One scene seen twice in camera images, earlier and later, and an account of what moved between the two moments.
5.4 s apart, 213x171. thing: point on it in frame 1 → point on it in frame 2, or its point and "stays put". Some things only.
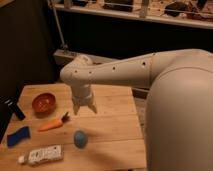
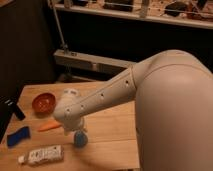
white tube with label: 42,155 stays put
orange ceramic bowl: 44,103 stays put
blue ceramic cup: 80,139 stays put
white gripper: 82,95 → 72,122
